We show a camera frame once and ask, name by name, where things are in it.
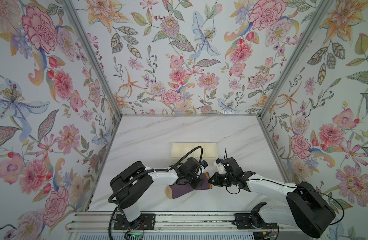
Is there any aluminium corner post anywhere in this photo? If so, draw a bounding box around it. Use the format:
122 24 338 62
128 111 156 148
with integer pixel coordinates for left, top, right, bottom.
60 0 122 120
257 1 332 121

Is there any aluminium corner post left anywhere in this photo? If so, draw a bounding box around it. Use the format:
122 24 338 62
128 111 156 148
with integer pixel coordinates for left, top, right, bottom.
60 0 122 120

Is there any thin black right cable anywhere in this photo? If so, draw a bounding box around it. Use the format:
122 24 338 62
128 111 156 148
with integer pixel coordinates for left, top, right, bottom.
221 148 345 226

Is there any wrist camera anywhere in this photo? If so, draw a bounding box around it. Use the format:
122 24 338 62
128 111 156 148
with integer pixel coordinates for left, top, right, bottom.
214 159 227 175
201 161 208 169

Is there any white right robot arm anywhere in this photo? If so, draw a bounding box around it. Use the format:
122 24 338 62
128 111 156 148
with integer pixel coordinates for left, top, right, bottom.
209 158 336 239

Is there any purple sock with beige toe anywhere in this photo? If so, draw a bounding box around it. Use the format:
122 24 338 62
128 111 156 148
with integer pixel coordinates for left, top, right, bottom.
165 172 212 199

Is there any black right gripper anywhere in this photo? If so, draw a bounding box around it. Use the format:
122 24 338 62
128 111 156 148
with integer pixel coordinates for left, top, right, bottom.
207 172 235 186

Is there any cream compartment tray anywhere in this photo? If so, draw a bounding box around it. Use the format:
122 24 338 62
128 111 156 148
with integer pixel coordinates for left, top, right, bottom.
171 142 219 164

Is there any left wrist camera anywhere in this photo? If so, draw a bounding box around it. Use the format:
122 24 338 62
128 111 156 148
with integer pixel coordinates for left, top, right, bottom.
201 161 208 169

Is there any black corrugated left cable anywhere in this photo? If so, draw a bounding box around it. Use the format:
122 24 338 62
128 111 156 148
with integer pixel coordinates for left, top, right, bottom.
107 146 204 240

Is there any aluminium corner post right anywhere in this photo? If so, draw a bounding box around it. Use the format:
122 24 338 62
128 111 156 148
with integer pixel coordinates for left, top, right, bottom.
257 1 332 121

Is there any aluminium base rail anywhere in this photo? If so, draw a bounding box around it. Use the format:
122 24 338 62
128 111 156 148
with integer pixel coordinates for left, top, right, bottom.
65 210 323 240

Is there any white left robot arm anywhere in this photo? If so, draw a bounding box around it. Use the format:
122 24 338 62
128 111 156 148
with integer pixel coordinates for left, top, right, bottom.
108 157 212 224

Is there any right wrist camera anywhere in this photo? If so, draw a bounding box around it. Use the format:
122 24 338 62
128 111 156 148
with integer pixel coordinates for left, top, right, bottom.
214 159 227 175

